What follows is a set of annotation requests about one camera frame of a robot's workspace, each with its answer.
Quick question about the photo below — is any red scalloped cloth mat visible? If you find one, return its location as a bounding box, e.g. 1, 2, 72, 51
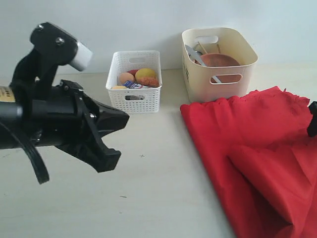
180, 87, 317, 238

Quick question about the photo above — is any fried chicken piece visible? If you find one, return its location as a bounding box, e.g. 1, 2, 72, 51
136, 76, 159, 88

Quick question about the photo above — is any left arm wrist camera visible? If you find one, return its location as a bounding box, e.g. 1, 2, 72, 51
9, 22, 93, 100

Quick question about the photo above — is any silver table knife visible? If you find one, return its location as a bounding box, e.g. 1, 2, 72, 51
185, 45, 222, 83

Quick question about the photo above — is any blue white milk carton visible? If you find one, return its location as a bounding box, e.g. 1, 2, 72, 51
123, 81, 150, 101

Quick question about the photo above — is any white perforated plastic basket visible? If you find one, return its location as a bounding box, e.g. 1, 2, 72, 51
106, 51, 162, 114

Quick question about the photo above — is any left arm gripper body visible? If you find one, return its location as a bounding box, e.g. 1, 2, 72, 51
14, 80, 99, 151

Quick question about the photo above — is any brown wooden plate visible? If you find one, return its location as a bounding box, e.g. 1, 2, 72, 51
201, 53, 241, 84

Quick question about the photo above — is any yellow lemon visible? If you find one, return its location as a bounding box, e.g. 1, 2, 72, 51
135, 68, 157, 80

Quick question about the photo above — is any stainless steel cup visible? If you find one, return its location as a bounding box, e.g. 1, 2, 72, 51
189, 51, 202, 60

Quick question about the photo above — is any red sausage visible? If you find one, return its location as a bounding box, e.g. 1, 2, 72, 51
127, 69, 138, 76

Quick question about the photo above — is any yellow cheese wedge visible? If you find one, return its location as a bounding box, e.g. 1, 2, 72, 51
111, 85, 127, 90

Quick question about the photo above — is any cream plastic bin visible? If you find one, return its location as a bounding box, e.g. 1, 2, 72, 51
182, 27, 258, 102

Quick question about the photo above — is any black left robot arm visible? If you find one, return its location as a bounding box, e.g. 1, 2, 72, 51
0, 80, 129, 173

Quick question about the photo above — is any brown egg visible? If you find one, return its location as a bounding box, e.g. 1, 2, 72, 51
118, 72, 135, 84

